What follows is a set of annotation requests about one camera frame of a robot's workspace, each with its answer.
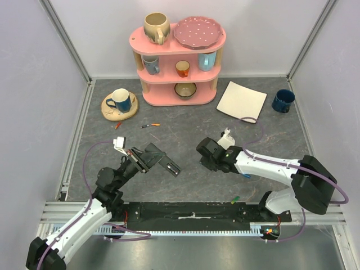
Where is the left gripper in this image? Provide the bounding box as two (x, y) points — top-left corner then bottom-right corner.
(115, 146), (167, 189)

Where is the black remote control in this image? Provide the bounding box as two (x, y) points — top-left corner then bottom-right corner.
(145, 143), (182, 177)

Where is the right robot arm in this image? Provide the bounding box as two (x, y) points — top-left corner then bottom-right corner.
(196, 138), (337, 222)

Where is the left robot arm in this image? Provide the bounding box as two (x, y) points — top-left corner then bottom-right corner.
(25, 137), (181, 269)

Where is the beige round saucer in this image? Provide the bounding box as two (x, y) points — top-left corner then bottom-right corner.
(101, 92), (139, 122)

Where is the green battery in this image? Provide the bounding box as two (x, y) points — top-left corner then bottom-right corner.
(231, 196), (240, 204)

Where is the blue mug cream interior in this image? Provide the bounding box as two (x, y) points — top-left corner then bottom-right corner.
(105, 88), (132, 113)

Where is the square white plate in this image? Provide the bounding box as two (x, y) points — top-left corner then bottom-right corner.
(216, 82), (267, 123)

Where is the dark patterned bowl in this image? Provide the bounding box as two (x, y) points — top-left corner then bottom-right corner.
(174, 83), (197, 100)

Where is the dark blue mug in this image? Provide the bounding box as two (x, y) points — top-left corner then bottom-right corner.
(272, 89), (295, 113)

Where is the pink three-tier shelf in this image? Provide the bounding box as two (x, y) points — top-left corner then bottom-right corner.
(129, 27), (227, 106)

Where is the grey blue mug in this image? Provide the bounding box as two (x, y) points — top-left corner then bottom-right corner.
(142, 55), (160, 75)

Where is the small orange cup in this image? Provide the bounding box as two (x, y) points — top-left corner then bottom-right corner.
(175, 60), (190, 78)

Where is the light blue mug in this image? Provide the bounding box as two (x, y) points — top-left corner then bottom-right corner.
(198, 51), (217, 71)

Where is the pink dotted plate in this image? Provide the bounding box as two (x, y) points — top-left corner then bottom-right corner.
(173, 16), (223, 50)

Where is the beige ceramic mug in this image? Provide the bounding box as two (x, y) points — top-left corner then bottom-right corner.
(143, 12), (171, 45)

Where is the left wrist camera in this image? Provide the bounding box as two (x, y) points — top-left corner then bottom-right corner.
(113, 137), (127, 155)

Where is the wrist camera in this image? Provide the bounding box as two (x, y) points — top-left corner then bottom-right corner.
(113, 137), (127, 155)
(217, 128), (235, 150)

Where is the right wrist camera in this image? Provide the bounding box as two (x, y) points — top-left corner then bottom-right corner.
(217, 128), (235, 150)

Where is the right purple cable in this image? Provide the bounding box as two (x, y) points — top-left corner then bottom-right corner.
(237, 116), (349, 242)

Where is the purple cable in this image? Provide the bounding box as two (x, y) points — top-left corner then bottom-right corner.
(237, 116), (349, 242)
(36, 139), (152, 270)

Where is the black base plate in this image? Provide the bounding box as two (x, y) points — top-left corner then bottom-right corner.
(111, 202), (292, 232)

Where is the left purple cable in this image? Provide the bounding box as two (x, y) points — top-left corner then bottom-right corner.
(36, 139), (152, 270)

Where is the white cable duct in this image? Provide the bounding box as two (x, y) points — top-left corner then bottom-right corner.
(52, 223), (267, 236)

